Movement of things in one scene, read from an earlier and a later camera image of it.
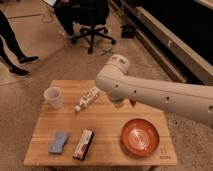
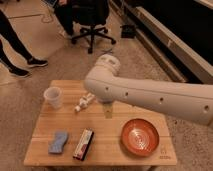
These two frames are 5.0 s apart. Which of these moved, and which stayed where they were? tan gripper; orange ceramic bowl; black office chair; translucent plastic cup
Moved: tan gripper
Stayed: translucent plastic cup; orange ceramic bowl; black office chair
